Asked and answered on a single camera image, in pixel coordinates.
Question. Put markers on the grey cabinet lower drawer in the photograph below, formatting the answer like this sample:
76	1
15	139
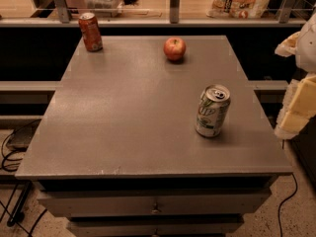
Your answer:
155	227

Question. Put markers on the grey cabinet upper drawer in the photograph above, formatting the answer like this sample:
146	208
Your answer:
144	203

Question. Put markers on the clear plastic container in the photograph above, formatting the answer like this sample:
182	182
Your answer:
104	8

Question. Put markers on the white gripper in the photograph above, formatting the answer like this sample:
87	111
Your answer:
307	48

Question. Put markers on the red coke can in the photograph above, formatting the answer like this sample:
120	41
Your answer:
91	35

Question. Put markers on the grey metal shelf rail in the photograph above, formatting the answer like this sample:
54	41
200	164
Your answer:
153	23

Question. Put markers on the green 7up can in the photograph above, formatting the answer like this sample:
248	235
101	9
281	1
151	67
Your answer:
213	106

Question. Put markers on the grey cabinet drawer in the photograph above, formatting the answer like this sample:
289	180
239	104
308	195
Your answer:
144	203
155	227

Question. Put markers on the red apple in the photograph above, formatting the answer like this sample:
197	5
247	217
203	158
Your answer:
174	48

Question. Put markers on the colourful snack bag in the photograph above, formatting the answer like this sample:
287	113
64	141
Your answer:
240	9

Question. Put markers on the black power adapter box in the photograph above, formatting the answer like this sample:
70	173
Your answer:
21	138

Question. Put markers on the black metal stand leg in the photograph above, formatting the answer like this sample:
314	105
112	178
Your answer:
21	190

